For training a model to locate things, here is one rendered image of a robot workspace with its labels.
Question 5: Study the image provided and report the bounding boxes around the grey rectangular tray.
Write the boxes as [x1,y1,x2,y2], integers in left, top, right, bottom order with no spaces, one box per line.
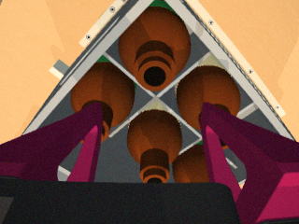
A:
[57,170,68,181]

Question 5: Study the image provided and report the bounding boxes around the dark grey crate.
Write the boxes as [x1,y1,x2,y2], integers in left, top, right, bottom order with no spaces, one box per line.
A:
[21,0,297,183]

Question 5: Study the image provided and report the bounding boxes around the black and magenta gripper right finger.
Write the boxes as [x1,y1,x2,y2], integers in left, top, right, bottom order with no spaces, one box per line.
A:
[200,102,299,224]

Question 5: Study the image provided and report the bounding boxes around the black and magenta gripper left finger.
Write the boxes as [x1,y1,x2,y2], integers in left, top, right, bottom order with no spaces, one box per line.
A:
[0,102,104,182]

